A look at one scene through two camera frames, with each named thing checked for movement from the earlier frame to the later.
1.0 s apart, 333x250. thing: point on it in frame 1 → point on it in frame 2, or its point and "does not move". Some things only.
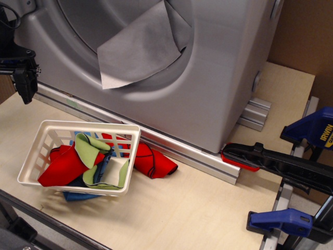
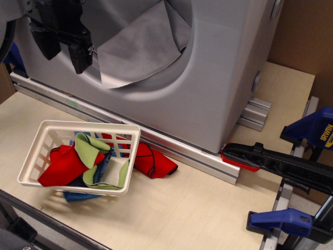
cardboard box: x=303 y=40 does not move
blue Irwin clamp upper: x=317 y=127 does not move
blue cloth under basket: x=72 y=196 does not move
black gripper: x=12 y=57 → x=61 y=19
